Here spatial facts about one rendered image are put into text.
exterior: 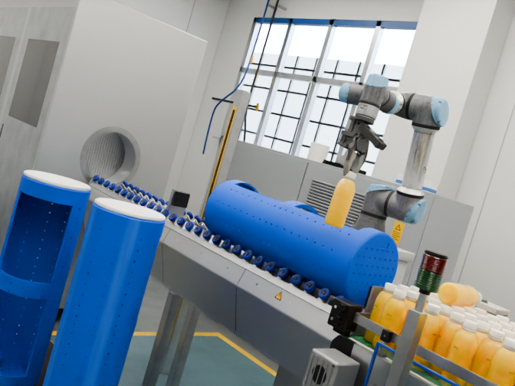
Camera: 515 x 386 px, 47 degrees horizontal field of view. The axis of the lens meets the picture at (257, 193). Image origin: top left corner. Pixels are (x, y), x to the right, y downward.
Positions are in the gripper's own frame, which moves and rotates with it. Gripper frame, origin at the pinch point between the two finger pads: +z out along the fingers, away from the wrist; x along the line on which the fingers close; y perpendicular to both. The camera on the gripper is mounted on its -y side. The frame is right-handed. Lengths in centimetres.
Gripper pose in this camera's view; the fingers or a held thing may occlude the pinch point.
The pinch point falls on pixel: (350, 174)
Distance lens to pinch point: 206.5
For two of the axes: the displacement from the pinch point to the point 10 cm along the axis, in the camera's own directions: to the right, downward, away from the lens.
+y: -6.8, -2.4, 6.9
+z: -3.3, 9.5, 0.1
